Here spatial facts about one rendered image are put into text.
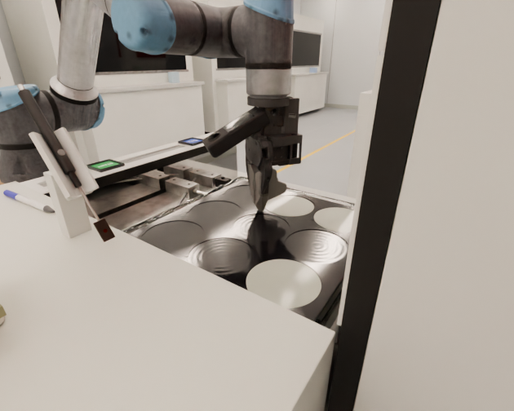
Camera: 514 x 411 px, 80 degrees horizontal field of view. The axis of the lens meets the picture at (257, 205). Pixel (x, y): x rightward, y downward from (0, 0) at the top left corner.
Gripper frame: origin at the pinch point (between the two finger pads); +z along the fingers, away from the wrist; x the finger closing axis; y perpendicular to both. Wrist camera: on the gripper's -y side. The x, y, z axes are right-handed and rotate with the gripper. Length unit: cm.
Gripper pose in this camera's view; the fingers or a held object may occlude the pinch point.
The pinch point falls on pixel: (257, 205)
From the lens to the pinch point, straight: 59.8
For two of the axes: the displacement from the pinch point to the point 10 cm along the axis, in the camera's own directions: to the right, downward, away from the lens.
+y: 9.2, -1.7, 3.5
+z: 0.0, 9.0, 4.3
